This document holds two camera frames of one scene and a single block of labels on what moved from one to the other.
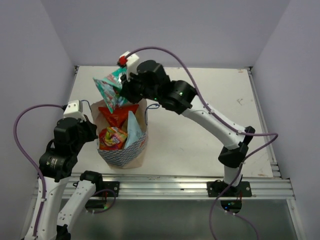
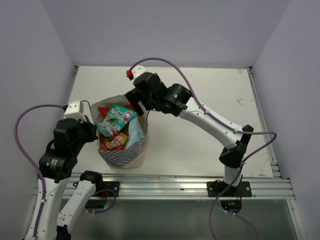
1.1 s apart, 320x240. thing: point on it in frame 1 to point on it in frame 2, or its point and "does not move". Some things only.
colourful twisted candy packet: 112,138 does not move
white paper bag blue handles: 132,157 does not move
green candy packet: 110,87 to 116,118
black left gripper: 91,127 does not move
